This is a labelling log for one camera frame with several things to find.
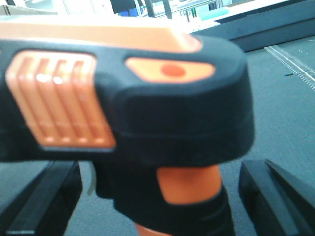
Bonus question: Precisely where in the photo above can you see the grey raised table ledge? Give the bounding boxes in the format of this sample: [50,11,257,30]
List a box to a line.
[193,0,315,52]

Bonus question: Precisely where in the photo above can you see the cyan foam pad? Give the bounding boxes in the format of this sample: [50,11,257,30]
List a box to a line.
[197,7,230,21]

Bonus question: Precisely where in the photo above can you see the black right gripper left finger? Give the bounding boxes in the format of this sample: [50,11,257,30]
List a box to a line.
[0,161,82,236]

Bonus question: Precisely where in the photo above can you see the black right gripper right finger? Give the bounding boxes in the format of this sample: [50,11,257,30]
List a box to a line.
[238,160,315,236]

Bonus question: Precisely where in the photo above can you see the orange black barcode scanner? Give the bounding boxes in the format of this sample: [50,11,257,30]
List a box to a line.
[0,16,254,236]

